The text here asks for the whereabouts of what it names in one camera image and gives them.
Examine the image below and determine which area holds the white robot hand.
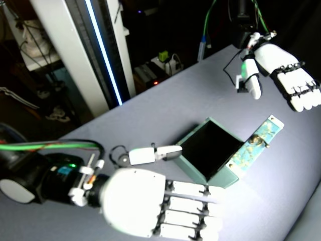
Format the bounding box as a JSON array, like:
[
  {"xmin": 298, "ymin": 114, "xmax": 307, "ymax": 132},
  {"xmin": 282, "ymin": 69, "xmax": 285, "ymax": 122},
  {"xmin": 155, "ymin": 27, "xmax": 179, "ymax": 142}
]
[
  {"xmin": 235, "ymin": 42, "xmax": 321, "ymax": 113},
  {"xmin": 100, "ymin": 144, "xmax": 225, "ymax": 241}
]

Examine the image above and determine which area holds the teal box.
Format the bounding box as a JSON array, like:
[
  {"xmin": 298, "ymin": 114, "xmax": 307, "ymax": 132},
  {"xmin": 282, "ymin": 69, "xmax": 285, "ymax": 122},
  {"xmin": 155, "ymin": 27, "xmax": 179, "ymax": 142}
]
[{"xmin": 174, "ymin": 114, "xmax": 285, "ymax": 189}]

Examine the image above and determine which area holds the white plug connector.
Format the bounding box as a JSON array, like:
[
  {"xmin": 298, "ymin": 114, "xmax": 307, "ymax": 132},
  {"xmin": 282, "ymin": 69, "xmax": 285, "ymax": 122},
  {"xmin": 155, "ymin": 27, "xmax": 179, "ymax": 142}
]
[{"xmin": 197, "ymin": 36, "xmax": 212, "ymax": 62}]

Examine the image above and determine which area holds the white charger plug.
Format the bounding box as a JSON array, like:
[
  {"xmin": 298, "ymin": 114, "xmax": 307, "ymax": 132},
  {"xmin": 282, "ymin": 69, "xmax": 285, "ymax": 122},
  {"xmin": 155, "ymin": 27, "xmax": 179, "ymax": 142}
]
[{"xmin": 164, "ymin": 53, "xmax": 185, "ymax": 76}]

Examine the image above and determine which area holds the grey table cloth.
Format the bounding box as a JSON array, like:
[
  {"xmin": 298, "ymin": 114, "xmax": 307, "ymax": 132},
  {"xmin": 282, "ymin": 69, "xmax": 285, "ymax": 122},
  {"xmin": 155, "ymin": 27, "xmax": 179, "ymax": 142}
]
[{"xmin": 0, "ymin": 44, "xmax": 321, "ymax": 241}]

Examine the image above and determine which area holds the white power strip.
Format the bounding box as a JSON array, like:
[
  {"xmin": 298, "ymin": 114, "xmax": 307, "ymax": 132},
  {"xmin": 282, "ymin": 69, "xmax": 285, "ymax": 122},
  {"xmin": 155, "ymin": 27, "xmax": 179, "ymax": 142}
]
[{"xmin": 150, "ymin": 55, "xmax": 185, "ymax": 76}]

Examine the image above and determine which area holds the black device with red light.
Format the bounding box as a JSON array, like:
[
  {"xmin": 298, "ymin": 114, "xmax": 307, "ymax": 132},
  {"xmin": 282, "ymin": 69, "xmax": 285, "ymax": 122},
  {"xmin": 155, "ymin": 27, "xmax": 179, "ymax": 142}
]
[{"xmin": 132, "ymin": 64, "xmax": 163, "ymax": 90}]

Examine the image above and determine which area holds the white pillar with blue light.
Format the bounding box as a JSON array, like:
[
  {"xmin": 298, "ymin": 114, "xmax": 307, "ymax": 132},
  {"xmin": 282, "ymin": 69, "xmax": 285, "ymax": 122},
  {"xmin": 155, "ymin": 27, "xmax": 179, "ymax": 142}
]
[{"xmin": 29, "ymin": 0, "xmax": 137, "ymax": 111}]

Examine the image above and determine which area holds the white cluttered shelf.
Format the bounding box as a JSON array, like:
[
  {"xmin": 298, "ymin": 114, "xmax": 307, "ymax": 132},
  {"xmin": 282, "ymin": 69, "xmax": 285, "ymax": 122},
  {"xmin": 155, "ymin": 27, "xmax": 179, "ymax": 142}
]
[{"xmin": 14, "ymin": 19, "xmax": 61, "ymax": 72}]

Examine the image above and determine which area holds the green twisted cable pair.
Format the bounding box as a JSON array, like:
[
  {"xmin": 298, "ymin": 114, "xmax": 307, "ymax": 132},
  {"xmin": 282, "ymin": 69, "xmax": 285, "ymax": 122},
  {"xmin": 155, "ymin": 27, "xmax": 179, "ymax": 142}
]
[{"xmin": 251, "ymin": 0, "xmax": 271, "ymax": 35}]

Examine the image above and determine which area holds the thin black hand cable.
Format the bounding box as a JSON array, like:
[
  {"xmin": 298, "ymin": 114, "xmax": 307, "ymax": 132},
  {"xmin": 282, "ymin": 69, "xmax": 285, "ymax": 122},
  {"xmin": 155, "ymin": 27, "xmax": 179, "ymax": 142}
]
[{"xmin": 222, "ymin": 48, "xmax": 249, "ymax": 85}]

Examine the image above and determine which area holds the thin green hanging cable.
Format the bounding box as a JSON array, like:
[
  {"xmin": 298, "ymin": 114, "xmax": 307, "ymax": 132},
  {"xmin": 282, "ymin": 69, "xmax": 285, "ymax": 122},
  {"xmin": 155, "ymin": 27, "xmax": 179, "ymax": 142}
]
[{"xmin": 202, "ymin": 0, "xmax": 219, "ymax": 42}]

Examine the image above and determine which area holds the thick green arm cable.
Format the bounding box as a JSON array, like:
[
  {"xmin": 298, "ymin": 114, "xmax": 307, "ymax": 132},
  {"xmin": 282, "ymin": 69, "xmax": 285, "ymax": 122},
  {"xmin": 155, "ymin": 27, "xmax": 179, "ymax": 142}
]
[{"xmin": 0, "ymin": 141, "xmax": 105, "ymax": 163}]

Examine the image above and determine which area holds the white cable bundle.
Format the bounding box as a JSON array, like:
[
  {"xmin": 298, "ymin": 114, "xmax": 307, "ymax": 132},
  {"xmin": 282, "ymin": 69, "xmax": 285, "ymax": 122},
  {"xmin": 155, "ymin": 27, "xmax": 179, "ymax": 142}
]
[{"xmin": 45, "ymin": 105, "xmax": 71, "ymax": 123}]

